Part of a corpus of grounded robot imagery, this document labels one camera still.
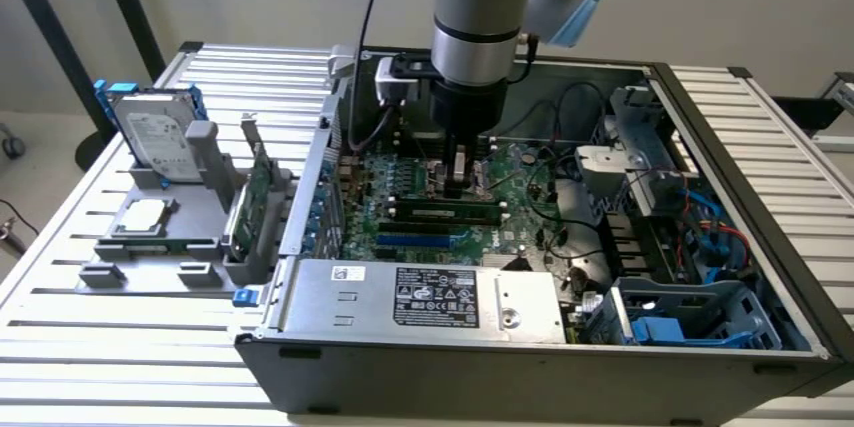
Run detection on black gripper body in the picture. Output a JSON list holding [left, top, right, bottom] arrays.
[[429, 77, 507, 137]]

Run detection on green RAM stick black chips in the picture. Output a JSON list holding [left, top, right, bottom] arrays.
[[393, 200, 503, 221]]

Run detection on black RAM slot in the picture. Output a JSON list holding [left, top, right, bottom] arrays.
[[379, 219, 503, 235]]

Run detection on CPU socket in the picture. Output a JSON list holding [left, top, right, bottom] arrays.
[[423, 157, 498, 200]]

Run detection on green motherboard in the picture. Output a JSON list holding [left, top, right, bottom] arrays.
[[331, 140, 583, 271]]

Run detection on blue expansion slot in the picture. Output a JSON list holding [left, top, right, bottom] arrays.
[[377, 233, 470, 250]]

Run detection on silver chipset heatsink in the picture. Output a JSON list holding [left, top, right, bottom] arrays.
[[481, 253, 530, 272]]

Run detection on metal drive cage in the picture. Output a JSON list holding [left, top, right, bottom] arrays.
[[574, 85, 703, 218]]

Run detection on silver power supply unit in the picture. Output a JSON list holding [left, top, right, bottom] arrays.
[[278, 257, 570, 344]]

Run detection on green graphics card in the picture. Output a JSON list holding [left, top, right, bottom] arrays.
[[222, 113, 276, 259]]

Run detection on grey parts rack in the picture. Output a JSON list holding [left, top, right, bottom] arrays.
[[75, 120, 298, 294]]

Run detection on black open PC case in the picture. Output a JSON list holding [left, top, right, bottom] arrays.
[[232, 45, 844, 415]]

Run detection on silver hard disk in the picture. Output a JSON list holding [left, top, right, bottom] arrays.
[[108, 88, 203, 184]]

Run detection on blue disk bay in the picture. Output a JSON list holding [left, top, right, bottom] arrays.
[[610, 275, 783, 350]]

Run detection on silver CPU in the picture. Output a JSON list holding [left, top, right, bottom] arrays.
[[114, 198, 170, 235]]

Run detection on blue disk carrier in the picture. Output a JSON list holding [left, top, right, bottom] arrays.
[[92, 78, 207, 185]]

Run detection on black stand pole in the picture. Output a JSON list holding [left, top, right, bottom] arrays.
[[0, 0, 168, 172]]

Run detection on black caster wheel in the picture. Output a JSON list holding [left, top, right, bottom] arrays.
[[0, 122, 27, 159]]

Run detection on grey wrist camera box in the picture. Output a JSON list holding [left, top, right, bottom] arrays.
[[375, 53, 437, 109]]

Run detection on black wire loop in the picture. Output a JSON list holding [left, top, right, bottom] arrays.
[[551, 81, 617, 144]]

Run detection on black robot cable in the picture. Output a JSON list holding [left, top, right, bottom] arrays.
[[344, 0, 406, 154]]

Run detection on blue wire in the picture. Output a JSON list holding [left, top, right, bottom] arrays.
[[674, 186, 733, 268]]

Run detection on red wire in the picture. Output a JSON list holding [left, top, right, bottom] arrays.
[[671, 226, 754, 284]]

